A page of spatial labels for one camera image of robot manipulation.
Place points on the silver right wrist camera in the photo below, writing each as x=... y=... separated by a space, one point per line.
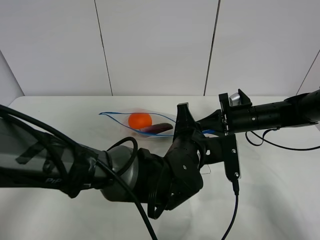
x=239 y=99

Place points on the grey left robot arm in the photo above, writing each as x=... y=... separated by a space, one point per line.
x=35 y=155

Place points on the purple eggplant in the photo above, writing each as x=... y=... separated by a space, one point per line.
x=157 y=128

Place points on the clear zip bag blue zipper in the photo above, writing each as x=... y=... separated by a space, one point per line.
x=118 y=121

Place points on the orange fruit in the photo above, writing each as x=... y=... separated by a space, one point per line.
x=139 y=120

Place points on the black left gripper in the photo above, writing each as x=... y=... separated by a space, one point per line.
x=180 y=177

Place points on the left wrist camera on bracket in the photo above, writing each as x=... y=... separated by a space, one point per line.
x=225 y=149

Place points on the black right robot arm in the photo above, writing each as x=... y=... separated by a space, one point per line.
x=239 y=115

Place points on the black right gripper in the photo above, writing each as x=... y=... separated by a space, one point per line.
x=220 y=122

